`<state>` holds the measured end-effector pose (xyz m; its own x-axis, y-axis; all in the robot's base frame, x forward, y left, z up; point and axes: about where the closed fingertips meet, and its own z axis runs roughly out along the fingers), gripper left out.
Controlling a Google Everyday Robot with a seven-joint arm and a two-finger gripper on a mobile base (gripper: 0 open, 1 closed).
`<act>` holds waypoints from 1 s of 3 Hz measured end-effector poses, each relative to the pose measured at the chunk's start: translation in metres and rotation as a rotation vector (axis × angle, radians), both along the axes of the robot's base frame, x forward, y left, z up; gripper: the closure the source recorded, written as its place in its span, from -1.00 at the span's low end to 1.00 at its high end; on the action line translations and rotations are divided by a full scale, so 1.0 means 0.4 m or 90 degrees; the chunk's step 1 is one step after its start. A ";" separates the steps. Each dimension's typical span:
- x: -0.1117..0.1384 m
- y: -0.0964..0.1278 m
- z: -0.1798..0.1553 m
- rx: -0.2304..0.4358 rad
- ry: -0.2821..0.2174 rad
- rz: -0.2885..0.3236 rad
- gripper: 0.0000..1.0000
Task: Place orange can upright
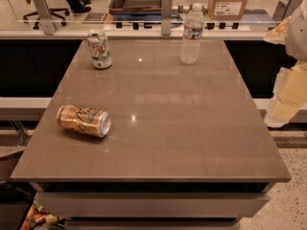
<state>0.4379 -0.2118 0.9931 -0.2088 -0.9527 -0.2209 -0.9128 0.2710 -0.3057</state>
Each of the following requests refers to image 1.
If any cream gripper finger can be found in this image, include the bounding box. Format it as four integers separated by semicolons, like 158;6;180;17
264;60;307;127
263;16;291;44

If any orange soda can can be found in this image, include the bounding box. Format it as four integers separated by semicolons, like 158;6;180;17
57;104;111;138

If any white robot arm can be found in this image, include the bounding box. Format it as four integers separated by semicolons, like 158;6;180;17
264;0;307;127

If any white green soda can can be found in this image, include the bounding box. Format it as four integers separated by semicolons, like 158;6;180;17
87;31;112;69

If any cardboard box with label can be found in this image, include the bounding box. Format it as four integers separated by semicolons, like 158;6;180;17
207;0;248;20

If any clear plastic water bottle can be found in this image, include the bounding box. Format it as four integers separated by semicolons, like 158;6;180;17
180;3;203;64

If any grey open tray box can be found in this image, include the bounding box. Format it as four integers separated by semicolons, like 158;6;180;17
108;0;169;13

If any black office chair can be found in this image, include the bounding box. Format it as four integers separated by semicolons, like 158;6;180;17
22;0;70;30

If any glass barrier panel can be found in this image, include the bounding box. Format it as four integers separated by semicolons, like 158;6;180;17
8;0;302;23

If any colourful snack bags bin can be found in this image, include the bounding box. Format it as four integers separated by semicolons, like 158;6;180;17
18;199;66;230

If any right metal glass post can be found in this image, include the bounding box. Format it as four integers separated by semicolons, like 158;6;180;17
272;0;303;21

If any metal glass post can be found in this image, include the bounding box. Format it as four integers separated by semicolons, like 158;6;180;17
272;0;303;21
33;0;57;35
161;0;173;35

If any middle metal glass post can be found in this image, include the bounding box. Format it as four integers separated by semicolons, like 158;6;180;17
161;0;173;35

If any left metal glass post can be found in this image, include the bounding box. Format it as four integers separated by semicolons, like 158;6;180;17
33;0;57;35

